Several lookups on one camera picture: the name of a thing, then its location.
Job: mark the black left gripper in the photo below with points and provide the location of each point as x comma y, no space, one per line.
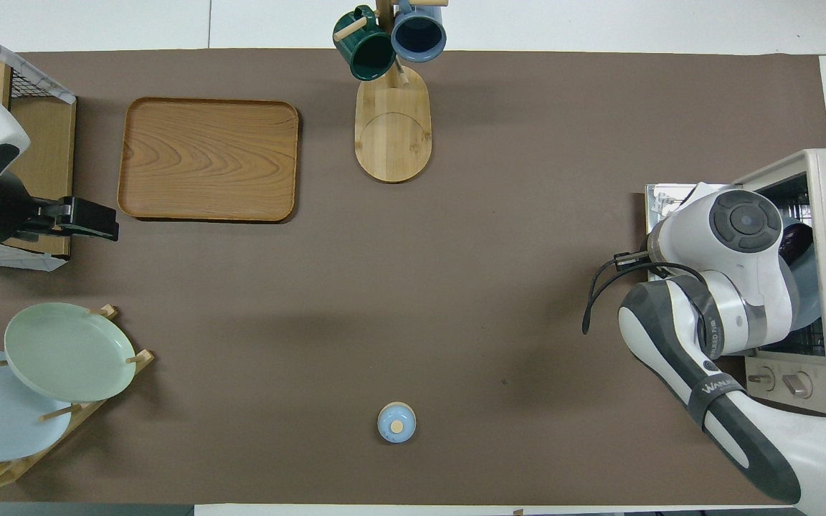
4,215

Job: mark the small light blue plate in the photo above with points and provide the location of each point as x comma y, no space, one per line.
809,294

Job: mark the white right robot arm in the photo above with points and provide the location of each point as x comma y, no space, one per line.
714,236

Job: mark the wooden serving tray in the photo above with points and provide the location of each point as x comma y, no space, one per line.
209,158

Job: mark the pale green plate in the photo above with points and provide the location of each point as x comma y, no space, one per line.
65,351

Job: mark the wooden plate rack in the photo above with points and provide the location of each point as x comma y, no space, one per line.
62,413

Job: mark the wooden mug tree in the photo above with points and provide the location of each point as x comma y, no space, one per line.
393,136

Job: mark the dark green ceramic mug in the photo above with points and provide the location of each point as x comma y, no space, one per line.
366,54

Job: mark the brown table mat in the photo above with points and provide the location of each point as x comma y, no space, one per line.
420,287

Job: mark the blue ceramic mug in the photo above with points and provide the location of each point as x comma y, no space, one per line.
419,36

